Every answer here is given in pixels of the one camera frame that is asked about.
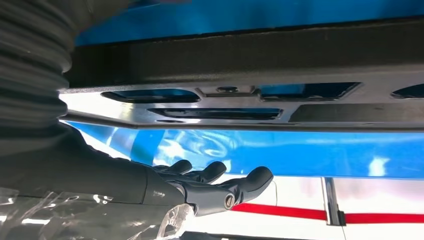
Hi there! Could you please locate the blue metal shelf rack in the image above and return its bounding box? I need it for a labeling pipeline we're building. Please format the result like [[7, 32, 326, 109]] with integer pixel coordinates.
[[66, 0, 424, 180]]

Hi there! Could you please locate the white car with red stripe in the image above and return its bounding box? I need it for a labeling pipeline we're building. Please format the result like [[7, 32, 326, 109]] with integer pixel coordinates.
[[61, 122, 424, 240]]

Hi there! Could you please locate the grey metal pole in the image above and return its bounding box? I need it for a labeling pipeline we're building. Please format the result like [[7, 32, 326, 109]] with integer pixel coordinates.
[[320, 177, 347, 227]]

